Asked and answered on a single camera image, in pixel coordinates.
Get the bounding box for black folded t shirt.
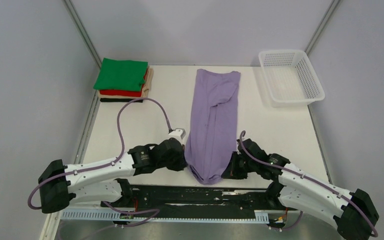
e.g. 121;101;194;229
99;98;144;103

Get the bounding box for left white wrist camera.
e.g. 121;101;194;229
168;128;186;142

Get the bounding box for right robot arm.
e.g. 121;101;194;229
222;139;379;240

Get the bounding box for beige folded t shirt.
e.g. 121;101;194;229
98;68;154;99

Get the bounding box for white plastic basket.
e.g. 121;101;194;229
258;49;326;108

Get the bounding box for red folded t shirt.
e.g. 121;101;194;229
99;72;149;99

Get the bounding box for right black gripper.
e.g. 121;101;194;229
221;151;257;180

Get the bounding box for lavender t shirt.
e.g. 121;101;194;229
184;69;241;185

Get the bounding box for green folded t shirt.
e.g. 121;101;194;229
93;58;149;92

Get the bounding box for white slotted cable duct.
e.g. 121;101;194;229
60;208;269;224

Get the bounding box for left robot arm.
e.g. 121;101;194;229
38;138;187;214

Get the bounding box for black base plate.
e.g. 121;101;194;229
111;185;286;217

